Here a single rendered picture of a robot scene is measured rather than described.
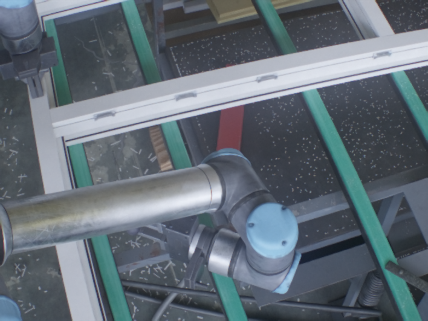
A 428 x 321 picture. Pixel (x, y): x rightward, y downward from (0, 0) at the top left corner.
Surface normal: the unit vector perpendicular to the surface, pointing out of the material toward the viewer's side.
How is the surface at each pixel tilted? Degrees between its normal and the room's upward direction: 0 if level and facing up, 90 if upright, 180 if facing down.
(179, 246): 90
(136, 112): 90
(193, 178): 25
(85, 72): 0
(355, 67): 90
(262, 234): 5
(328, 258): 0
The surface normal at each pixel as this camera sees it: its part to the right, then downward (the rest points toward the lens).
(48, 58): 0.28, 0.81
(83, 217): 0.61, -0.01
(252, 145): 0.00, -0.54
